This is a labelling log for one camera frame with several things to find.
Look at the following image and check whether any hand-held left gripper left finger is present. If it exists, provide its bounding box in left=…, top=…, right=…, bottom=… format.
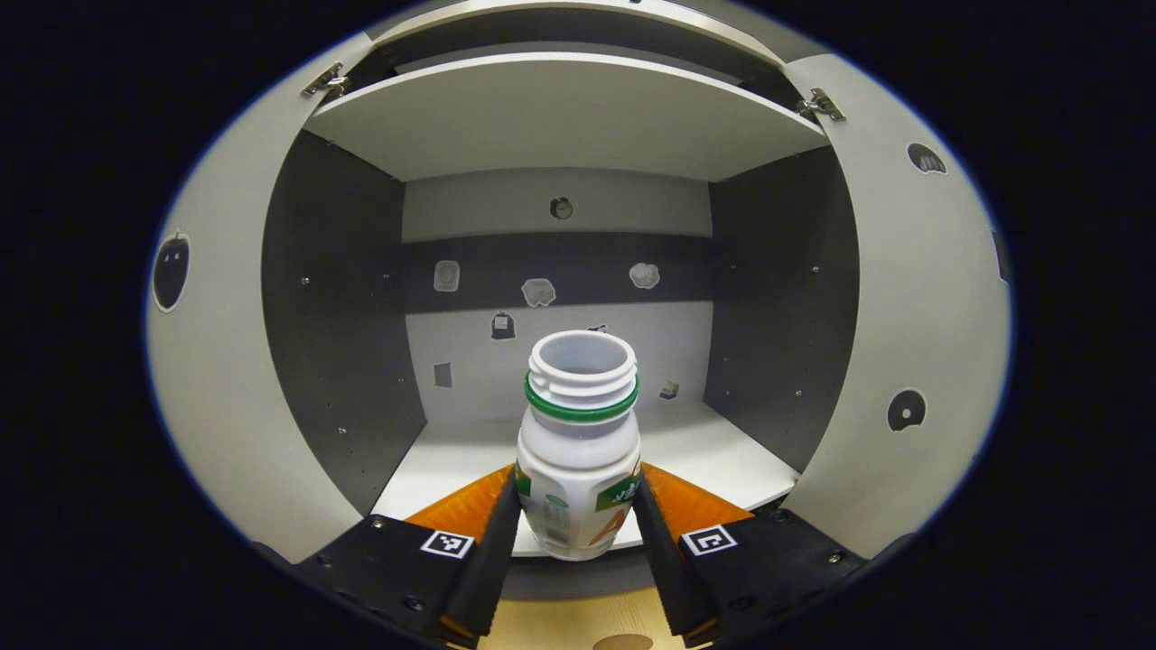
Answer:
left=294, top=462, right=525, bottom=649

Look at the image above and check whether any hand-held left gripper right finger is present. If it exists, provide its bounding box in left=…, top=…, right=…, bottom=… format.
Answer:
left=630, top=460, right=868, bottom=647

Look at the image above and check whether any white plastic bottle green label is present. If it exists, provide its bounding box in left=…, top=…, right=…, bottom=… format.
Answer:
left=515, top=330, right=644, bottom=562

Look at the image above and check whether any white cabinet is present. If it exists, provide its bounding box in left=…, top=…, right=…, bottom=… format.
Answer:
left=262, top=0, right=859, bottom=601

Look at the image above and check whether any white cabinet door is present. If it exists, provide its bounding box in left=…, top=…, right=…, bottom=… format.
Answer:
left=781, top=52, right=1014, bottom=561

